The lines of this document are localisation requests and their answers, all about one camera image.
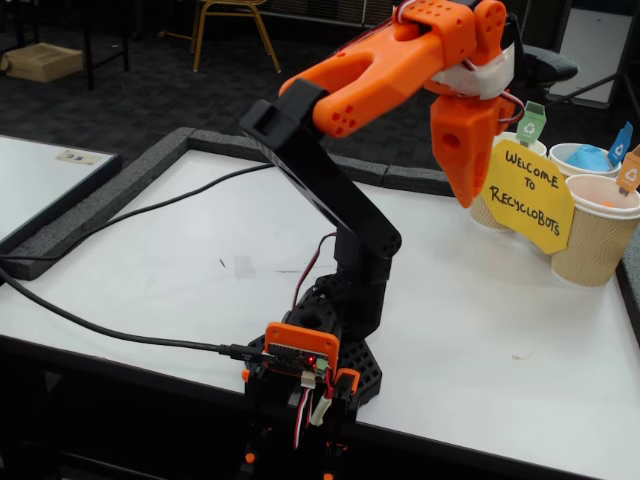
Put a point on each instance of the brown cardboard box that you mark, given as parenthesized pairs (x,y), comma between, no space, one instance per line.
(42,62)

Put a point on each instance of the whiteboard with dark frame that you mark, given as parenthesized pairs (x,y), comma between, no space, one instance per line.
(40,190)

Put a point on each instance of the clear tape patch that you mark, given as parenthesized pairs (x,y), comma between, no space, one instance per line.
(245,267)

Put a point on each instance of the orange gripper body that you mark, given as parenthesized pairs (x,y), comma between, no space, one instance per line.
(457,137)

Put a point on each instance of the green paper bin tag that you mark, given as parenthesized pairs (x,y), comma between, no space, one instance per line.
(532,127)

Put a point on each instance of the orange and black robot arm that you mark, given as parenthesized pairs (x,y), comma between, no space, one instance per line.
(350,75)

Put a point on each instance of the black grid base plate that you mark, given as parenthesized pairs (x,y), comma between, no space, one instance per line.
(362,370)

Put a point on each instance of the orange-cased controller board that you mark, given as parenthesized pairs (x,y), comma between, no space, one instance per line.
(300,345)

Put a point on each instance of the black metal table frame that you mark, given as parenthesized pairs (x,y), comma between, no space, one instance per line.
(88,60)

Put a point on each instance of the blue paper bin tag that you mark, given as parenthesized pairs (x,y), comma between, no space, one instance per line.
(620,147)

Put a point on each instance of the small paper label sticker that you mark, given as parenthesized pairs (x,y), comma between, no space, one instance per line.
(80,157)

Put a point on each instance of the black foam border strip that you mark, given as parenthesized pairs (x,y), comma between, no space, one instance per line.
(415,177)
(631,290)
(75,225)
(220,142)

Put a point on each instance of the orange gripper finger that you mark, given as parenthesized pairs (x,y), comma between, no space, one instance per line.
(467,175)
(504,117)

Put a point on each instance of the white masking tape wrap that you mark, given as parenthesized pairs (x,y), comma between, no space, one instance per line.
(475,80)

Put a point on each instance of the yellow metal chair frame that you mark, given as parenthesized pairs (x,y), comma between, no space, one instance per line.
(200,30)

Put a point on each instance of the black orange table clamp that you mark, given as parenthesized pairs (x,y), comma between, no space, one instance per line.
(257,415)
(345,395)

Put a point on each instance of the blue paper package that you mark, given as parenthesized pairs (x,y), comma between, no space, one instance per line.
(587,156)

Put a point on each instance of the orange paper bin tag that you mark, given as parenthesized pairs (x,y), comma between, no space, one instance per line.
(631,175)

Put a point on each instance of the yellow handwritten welcome sign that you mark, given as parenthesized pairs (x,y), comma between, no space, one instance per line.
(525,200)

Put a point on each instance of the beige ripple paper cup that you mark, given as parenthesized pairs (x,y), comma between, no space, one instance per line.
(482,217)
(557,155)
(595,250)

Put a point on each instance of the white panel black frame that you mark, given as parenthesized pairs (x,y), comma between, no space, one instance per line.
(590,30)

